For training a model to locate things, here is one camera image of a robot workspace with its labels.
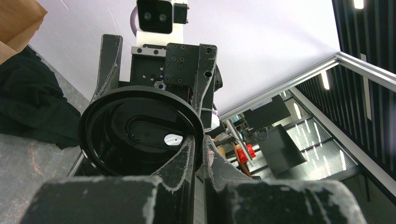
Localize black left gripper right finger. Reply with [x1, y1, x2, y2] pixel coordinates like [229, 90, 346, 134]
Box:
[202, 135, 366, 224]

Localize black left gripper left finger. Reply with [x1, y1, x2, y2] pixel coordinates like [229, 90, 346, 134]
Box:
[21, 136, 196, 224]

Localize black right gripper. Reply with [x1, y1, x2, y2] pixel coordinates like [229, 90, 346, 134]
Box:
[91, 34, 217, 131]

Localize black plastic cup lid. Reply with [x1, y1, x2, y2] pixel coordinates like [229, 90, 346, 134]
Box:
[78, 86, 204, 176]

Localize black cloth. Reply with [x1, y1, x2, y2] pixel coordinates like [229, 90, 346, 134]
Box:
[0, 46, 81, 149]

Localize brown paper bag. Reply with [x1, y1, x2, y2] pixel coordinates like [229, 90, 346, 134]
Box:
[0, 0, 48, 63]

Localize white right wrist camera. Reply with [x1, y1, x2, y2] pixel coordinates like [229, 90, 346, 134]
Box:
[130, 0, 190, 47]

